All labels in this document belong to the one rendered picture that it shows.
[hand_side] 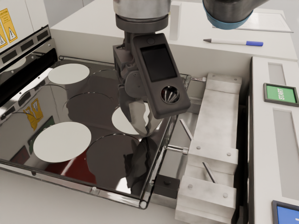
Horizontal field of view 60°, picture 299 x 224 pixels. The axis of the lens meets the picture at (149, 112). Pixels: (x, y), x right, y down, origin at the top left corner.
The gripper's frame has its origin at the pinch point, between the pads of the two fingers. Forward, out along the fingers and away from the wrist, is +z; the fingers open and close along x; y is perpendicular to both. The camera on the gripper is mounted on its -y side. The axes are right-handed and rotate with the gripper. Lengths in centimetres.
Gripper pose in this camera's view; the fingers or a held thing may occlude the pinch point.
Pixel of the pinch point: (147, 133)
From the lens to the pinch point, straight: 45.6
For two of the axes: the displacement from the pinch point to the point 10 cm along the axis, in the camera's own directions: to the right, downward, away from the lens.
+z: 0.0, 7.8, 6.3
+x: -9.5, 1.9, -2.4
